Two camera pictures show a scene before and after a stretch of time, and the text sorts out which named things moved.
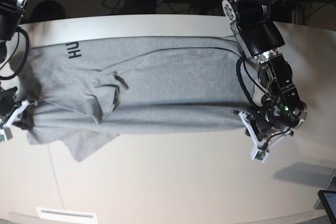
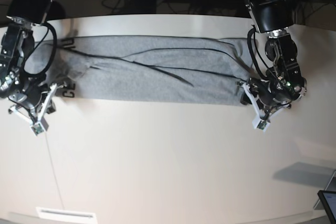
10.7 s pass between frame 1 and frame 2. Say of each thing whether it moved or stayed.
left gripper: moved
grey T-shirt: moved
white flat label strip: stayed
